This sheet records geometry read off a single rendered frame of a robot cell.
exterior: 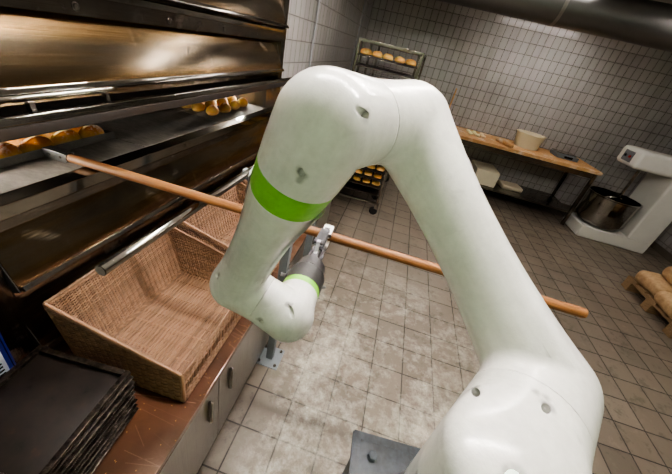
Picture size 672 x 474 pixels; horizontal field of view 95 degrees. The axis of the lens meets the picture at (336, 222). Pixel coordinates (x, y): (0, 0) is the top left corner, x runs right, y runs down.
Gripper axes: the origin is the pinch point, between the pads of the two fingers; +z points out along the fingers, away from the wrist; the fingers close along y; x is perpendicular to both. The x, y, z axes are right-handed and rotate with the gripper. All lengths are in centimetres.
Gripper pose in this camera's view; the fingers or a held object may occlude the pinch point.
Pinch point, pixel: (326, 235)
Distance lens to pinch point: 96.6
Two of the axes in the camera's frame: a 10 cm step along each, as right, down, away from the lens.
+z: 2.1, -4.6, 8.6
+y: -2.0, 8.4, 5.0
